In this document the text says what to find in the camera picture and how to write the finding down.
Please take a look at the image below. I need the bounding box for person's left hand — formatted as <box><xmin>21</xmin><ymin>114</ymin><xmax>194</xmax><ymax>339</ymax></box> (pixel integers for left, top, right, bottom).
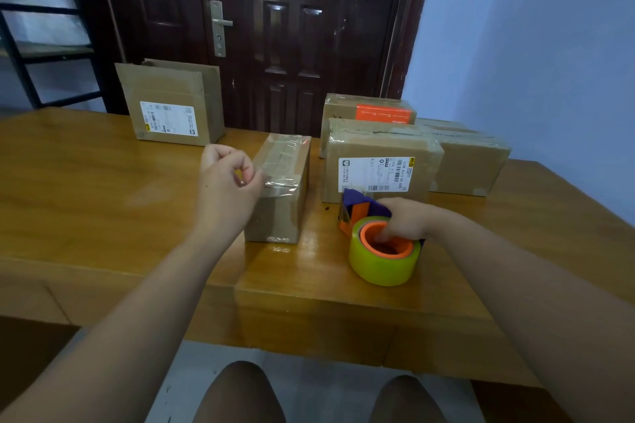
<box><xmin>191</xmin><ymin>143</ymin><xmax>267</xmax><ymax>246</ymax></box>

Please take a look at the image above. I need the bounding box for person's right hand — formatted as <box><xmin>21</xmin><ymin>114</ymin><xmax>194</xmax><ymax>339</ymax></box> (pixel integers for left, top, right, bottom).
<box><xmin>374</xmin><ymin>197</ymin><xmax>443</xmax><ymax>244</ymax></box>

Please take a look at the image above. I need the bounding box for small taped cardboard box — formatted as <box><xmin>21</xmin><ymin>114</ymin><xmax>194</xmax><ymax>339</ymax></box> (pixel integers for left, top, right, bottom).
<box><xmin>244</xmin><ymin>133</ymin><xmax>312</xmax><ymax>245</ymax></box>

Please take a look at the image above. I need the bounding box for orange purple tape dispenser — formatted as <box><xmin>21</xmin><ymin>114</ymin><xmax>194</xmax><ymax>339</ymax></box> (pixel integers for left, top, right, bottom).
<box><xmin>339</xmin><ymin>188</ymin><xmax>415</xmax><ymax>260</ymax></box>

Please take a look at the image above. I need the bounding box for person's left forearm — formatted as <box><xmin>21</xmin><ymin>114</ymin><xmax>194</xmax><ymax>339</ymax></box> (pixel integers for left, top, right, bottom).
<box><xmin>0</xmin><ymin>227</ymin><xmax>240</xmax><ymax>423</ymax></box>

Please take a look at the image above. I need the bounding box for person's right forearm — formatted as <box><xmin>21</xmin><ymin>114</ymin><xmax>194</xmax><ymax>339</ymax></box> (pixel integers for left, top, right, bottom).
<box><xmin>426</xmin><ymin>205</ymin><xmax>635</xmax><ymax>423</ymax></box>

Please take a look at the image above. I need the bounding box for yellow-green tape roll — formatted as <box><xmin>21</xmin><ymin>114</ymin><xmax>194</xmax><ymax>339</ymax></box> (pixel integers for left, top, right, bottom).
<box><xmin>348</xmin><ymin>216</ymin><xmax>423</xmax><ymax>288</ymax></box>

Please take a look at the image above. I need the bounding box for taped cardboard box white label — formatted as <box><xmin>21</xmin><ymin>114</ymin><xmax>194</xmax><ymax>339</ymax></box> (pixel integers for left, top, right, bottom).
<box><xmin>321</xmin><ymin>119</ymin><xmax>445</xmax><ymax>205</ymax></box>

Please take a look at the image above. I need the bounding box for plain taped cardboard box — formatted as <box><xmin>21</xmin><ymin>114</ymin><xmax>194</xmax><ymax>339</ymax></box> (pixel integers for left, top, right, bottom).
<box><xmin>414</xmin><ymin>118</ymin><xmax>512</xmax><ymax>197</ymax></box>

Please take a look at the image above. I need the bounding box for open cardboard box white label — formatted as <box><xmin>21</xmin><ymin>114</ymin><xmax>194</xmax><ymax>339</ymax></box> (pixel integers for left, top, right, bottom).
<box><xmin>115</xmin><ymin>59</ymin><xmax>226</xmax><ymax>147</ymax></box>

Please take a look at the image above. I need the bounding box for cardboard box orange label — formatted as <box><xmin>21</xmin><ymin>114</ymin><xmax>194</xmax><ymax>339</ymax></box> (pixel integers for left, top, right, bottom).
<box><xmin>319</xmin><ymin>93</ymin><xmax>418</xmax><ymax>159</ymax></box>

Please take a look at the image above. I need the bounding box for dark brown door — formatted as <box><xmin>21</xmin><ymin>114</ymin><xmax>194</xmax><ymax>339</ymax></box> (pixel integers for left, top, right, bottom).
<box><xmin>92</xmin><ymin>0</ymin><xmax>440</xmax><ymax>139</ymax></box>

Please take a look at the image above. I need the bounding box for person's left leg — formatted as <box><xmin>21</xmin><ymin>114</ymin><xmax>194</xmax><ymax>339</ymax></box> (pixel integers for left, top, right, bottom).
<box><xmin>192</xmin><ymin>361</ymin><xmax>287</xmax><ymax>423</ymax></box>

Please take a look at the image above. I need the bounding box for black metal shelf rack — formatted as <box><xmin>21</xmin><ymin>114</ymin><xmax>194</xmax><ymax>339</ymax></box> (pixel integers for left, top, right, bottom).
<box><xmin>0</xmin><ymin>0</ymin><xmax>108</xmax><ymax>111</ymax></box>

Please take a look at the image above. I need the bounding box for silver door handle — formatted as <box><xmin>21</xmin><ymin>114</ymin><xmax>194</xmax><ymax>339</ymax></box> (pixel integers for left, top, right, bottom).
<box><xmin>209</xmin><ymin>0</ymin><xmax>234</xmax><ymax>58</ymax></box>

